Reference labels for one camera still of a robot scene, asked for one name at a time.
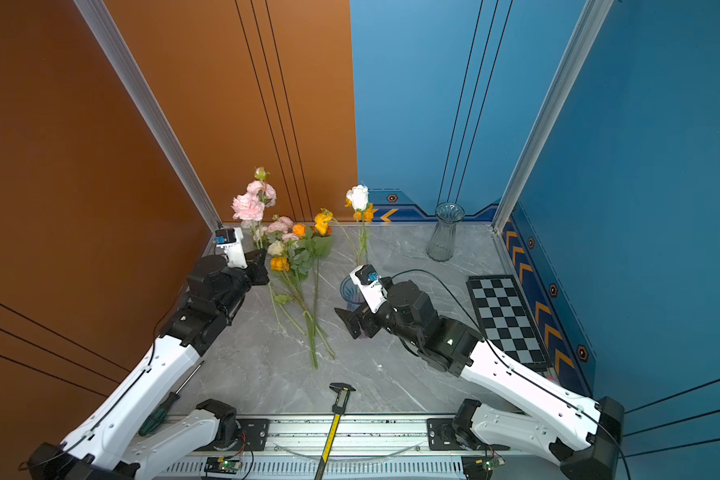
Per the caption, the aluminium corner post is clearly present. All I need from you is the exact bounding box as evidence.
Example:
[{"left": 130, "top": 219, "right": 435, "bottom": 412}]
[
  {"left": 492, "top": 0, "right": 614, "bottom": 235},
  {"left": 74, "top": 0, "right": 222, "bottom": 231}
]

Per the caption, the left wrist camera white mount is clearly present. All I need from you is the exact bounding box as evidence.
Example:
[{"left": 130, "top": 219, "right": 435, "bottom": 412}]
[{"left": 214, "top": 227, "right": 247, "bottom": 269}]

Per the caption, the white rose flower stem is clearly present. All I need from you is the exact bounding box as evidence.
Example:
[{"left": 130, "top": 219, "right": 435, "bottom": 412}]
[{"left": 346, "top": 185, "right": 371, "bottom": 209}]

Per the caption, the yellow poppy flower stem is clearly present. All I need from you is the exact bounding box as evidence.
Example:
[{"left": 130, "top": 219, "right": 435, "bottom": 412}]
[{"left": 345, "top": 199, "right": 376, "bottom": 266}]

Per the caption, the mixed flower bunch on table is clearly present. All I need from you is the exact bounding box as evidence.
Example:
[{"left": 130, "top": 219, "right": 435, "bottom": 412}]
[{"left": 248, "top": 208, "right": 337, "bottom": 371}]

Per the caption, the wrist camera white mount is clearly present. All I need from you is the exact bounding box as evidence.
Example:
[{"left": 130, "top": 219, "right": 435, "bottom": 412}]
[
  {"left": 349, "top": 264, "right": 391, "bottom": 314},
  {"left": 214, "top": 227, "right": 247, "bottom": 269}
]

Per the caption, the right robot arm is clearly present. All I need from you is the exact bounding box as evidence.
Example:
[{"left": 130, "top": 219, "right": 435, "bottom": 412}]
[{"left": 336, "top": 277, "right": 627, "bottom": 479}]

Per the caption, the clear grey glass vase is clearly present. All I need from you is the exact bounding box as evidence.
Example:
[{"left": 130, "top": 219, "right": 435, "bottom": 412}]
[{"left": 426, "top": 202, "right": 465, "bottom": 262}]

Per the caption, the aluminium front rail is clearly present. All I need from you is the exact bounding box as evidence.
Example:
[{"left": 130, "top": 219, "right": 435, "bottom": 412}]
[{"left": 83, "top": 412, "right": 610, "bottom": 480}]

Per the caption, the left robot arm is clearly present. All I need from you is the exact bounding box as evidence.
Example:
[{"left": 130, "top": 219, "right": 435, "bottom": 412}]
[{"left": 25, "top": 249, "right": 269, "bottom": 479}]

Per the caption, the blue purple glass vase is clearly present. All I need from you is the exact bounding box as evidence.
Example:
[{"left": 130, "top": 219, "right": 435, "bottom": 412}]
[{"left": 339, "top": 275, "right": 365, "bottom": 311}]

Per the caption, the left aluminium corner post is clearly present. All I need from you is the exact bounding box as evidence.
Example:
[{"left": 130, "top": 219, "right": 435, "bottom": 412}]
[{"left": 74, "top": 0, "right": 222, "bottom": 231}]

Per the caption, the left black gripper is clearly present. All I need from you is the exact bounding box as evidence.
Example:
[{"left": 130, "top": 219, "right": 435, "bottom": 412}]
[{"left": 215, "top": 247, "right": 269, "bottom": 323}]

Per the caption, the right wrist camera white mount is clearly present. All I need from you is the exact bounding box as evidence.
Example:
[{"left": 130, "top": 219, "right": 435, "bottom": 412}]
[{"left": 349, "top": 264, "right": 391, "bottom": 314}]

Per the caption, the yellow black caliper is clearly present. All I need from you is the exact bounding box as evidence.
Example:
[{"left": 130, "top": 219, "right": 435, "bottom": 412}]
[{"left": 314, "top": 382, "right": 355, "bottom": 480}]

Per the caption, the left green circuit board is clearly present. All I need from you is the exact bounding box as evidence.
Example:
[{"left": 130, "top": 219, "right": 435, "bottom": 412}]
[{"left": 203, "top": 457, "right": 244, "bottom": 477}]

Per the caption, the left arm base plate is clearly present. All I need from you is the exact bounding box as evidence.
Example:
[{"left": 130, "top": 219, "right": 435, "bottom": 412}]
[{"left": 205, "top": 418, "right": 270, "bottom": 452}]

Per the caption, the green circuit board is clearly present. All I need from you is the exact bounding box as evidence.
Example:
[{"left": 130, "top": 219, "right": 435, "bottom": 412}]
[
  {"left": 461, "top": 456, "right": 505, "bottom": 480},
  {"left": 203, "top": 457, "right": 244, "bottom": 477}
]

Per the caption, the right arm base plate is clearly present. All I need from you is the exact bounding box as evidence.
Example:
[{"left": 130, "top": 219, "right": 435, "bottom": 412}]
[{"left": 425, "top": 417, "right": 510, "bottom": 452}]

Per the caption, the right green circuit board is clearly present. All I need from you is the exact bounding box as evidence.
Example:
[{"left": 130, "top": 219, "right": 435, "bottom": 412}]
[{"left": 461, "top": 456, "right": 505, "bottom": 480}]

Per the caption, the green handled screwdriver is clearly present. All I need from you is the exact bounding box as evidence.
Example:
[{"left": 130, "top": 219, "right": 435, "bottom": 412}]
[{"left": 137, "top": 360, "right": 205, "bottom": 437}]

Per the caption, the black white checkerboard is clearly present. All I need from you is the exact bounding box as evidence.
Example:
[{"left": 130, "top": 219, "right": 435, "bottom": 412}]
[{"left": 466, "top": 274, "right": 551, "bottom": 372}]

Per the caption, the pink peony flower stem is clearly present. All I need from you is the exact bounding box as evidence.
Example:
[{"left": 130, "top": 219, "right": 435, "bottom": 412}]
[{"left": 232, "top": 167, "right": 277, "bottom": 249}]

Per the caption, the right aluminium corner post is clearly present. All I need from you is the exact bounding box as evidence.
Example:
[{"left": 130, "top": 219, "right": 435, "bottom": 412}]
[{"left": 492, "top": 0, "right": 614, "bottom": 235}]

